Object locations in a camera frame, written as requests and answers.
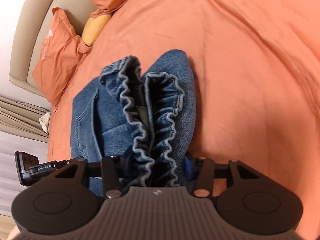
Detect yellow small pillow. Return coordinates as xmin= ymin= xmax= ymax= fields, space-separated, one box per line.
xmin=81 ymin=14 xmax=111 ymax=47

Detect orange bed sheet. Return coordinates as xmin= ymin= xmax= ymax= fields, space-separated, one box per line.
xmin=48 ymin=0 xmax=319 ymax=239

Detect blue denim pants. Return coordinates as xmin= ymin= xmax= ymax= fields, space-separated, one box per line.
xmin=71 ymin=49 xmax=196 ymax=192

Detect beige curtain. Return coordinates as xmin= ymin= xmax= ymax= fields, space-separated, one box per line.
xmin=0 ymin=96 xmax=48 ymax=142

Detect white crumpled cloth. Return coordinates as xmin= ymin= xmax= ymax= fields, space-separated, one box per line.
xmin=39 ymin=112 xmax=50 ymax=134

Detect beige padded headboard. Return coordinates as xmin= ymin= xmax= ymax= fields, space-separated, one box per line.
xmin=9 ymin=0 xmax=97 ymax=96

